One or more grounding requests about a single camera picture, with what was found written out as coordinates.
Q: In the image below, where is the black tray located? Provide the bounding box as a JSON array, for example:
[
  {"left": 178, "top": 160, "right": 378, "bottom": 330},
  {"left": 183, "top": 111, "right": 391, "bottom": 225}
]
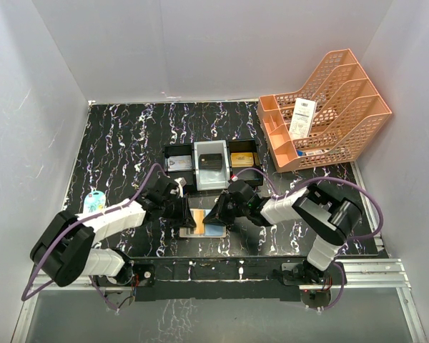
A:
[
  {"left": 163, "top": 144, "right": 197, "bottom": 193},
  {"left": 227, "top": 139, "right": 264, "bottom": 187}
]

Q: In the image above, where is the orange plastic file organizer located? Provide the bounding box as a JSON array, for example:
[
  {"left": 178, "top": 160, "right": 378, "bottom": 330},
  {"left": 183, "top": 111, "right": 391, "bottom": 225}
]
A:
[{"left": 257, "top": 49, "right": 392, "bottom": 173}]

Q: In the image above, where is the left black tray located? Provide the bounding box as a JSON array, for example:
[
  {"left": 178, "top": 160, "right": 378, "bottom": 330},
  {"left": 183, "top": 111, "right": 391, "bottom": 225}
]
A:
[{"left": 163, "top": 144, "right": 197, "bottom": 193}]

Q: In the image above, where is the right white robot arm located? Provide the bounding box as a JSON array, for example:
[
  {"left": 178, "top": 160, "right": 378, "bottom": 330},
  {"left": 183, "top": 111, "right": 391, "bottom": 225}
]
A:
[{"left": 203, "top": 180, "right": 363, "bottom": 283}]

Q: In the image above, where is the white middle tray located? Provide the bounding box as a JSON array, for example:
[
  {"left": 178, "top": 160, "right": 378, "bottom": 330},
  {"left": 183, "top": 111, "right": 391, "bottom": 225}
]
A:
[{"left": 194, "top": 140, "right": 230, "bottom": 191}]

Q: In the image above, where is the white paper receipt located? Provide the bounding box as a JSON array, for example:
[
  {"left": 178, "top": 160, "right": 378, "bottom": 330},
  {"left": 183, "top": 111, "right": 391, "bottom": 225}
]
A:
[{"left": 289, "top": 98, "right": 317, "bottom": 140}]

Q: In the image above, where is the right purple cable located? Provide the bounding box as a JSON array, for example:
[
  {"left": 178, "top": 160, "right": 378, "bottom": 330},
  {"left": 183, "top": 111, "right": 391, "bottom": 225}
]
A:
[{"left": 230, "top": 167, "right": 384, "bottom": 312}]

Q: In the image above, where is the black card in white tray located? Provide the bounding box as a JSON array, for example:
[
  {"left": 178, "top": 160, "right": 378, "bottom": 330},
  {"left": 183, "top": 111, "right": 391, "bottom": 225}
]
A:
[{"left": 199, "top": 153, "right": 224, "bottom": 171}]

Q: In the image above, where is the aluminium frame rail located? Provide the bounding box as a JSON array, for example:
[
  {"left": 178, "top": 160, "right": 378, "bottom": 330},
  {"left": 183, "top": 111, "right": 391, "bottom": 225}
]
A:
[{"left": 12, "top": 259, "right": 427, "bottom": 342}]

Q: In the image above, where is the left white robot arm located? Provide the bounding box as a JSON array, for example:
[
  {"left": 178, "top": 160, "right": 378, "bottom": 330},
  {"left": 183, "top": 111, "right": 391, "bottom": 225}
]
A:
[{"left": 30, "top": 176, "right": 196, "bottom": 287}]

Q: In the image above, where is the gold card in right tray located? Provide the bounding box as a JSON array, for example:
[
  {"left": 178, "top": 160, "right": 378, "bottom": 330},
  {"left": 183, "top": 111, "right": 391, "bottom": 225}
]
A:
[{"left": 230, "top": 151, "right": 255, "bottom": 168}]

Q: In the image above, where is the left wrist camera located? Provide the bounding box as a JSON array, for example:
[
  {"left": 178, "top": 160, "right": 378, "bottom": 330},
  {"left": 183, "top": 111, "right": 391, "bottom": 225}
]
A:
[{"left": 174, "top": 177, "right": 187, "bottom": 197}]

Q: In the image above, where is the beige leather card holder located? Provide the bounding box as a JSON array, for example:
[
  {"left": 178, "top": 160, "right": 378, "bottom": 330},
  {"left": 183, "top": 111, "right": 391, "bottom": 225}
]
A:
[{"left": 179, "top": 209, "right": 227, "bottom": 238}]

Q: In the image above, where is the purple cable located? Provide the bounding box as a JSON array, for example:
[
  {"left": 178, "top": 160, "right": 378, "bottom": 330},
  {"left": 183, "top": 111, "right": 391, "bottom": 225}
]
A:
[
  {"left": 21, "top": 163, "right": 172, "bottom": 302},
  {"left": 230, "top": 167, "right": 384, "bottom": 312}
]

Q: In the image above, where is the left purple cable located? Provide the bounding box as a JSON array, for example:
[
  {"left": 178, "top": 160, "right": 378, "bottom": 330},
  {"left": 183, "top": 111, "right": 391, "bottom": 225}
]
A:
[{"left": 21, "top": 163, "right": 172, "bottom": 302}]

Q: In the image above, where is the blue packaged item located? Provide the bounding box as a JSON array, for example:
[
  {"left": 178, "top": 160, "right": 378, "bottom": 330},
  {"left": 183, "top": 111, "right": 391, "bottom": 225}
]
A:
[{"left": 82, "top": 190, "right": 106, "bottom": 214}]

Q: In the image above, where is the right black tray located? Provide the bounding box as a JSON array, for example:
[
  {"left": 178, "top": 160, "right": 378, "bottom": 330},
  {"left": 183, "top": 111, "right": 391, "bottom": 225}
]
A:
[{"left": 227, "top": 139, "right": 264, "bottom": 187}]

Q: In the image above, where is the silver card in left tray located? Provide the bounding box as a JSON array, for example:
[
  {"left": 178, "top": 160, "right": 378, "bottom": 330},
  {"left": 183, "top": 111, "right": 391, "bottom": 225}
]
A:
[{"left": 167, "top": 155, "right": 192, "bottom": 172}]

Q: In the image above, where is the black front base bar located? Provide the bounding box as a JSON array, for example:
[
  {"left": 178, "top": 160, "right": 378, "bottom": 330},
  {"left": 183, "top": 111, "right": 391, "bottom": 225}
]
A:
[{"left": 130, "top": 255, "right": 347, "bottom": 303}]

